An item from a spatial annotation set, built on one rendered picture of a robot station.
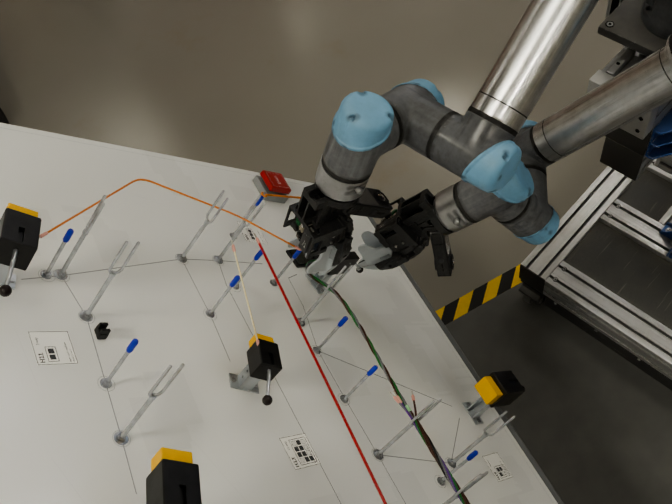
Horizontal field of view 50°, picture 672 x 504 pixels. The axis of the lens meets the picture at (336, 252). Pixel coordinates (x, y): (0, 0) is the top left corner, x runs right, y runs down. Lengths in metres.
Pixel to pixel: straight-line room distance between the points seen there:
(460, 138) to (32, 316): 0.59
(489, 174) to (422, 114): 0.13
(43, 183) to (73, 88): 2.41
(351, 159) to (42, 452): 0.52
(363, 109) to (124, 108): 2.44
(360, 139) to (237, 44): 2.45
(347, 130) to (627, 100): 0.47
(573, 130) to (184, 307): 0.68
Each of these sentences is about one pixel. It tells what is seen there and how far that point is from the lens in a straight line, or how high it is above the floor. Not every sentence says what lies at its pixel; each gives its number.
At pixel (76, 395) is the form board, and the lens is 0.90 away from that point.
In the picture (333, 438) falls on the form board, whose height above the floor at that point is 1.21.
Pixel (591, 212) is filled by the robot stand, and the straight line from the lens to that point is 2.39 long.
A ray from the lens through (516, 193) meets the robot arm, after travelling 1.17.
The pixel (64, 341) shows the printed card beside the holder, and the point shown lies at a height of 1.48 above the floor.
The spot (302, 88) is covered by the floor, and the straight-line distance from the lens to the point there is 3.10.
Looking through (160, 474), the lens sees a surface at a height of 1.54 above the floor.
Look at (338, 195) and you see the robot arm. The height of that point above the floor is 1.39.
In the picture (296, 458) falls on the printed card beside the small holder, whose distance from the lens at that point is 1.01.
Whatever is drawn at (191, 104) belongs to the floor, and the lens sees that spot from 3.21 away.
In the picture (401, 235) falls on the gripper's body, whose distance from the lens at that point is 1.25.
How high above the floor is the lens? 2.24
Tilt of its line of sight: 59 degrees down
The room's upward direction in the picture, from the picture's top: 19 degrees counter-clockwise
